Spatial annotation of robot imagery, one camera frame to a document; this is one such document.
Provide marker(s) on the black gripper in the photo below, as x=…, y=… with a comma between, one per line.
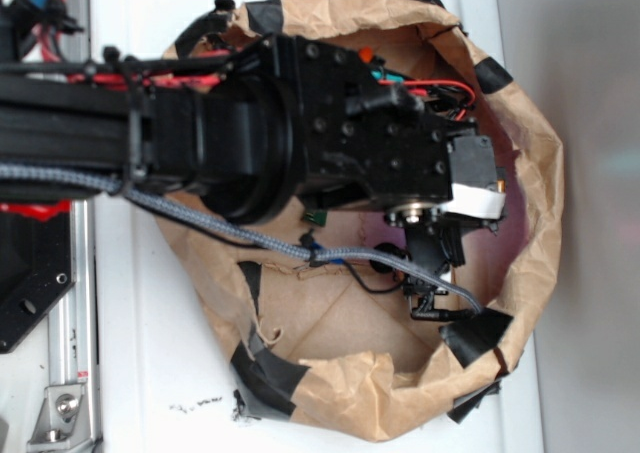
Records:
x=446, y=184

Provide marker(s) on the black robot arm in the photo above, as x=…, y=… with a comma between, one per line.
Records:
x=225, y=140

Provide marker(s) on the black tape bottom right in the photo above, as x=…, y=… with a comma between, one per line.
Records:
x=471, y=338

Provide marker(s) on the black tape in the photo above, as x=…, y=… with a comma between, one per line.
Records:
x=265, y=383
x=471, y=338
x=264, y=17

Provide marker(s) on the black tape right rim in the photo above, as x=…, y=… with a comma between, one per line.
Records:
x=492, y=76

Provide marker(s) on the orange plastic toy carrot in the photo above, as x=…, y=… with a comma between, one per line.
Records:
x=316, y=216

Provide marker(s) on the black tape bottom left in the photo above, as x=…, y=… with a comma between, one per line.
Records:
x=265, y=383

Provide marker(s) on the black tape top left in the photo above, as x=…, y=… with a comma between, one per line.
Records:
x=264, y=17

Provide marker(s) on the aluminium extrusion rail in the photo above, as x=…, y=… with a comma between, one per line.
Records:
x=73, y=324

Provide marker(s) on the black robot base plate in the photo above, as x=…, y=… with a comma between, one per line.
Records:
x=36, y=266

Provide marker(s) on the metal corner bracket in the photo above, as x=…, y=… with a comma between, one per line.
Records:
x=64, y=421

